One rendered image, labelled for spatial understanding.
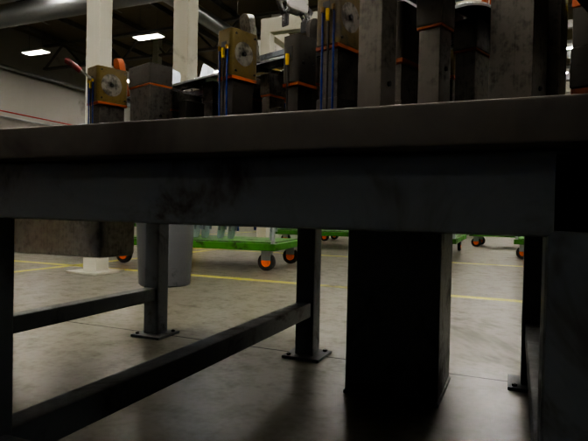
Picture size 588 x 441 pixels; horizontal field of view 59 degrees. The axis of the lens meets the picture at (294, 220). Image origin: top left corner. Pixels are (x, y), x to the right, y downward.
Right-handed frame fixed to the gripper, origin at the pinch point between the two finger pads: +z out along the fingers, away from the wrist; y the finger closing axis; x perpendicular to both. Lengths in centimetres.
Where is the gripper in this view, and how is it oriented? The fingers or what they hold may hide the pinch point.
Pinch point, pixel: (294, 26)
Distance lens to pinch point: 200.9
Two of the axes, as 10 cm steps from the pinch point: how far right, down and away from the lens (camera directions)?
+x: 6.8, 0.2, -7.4
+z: -0.2, 10.0, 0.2
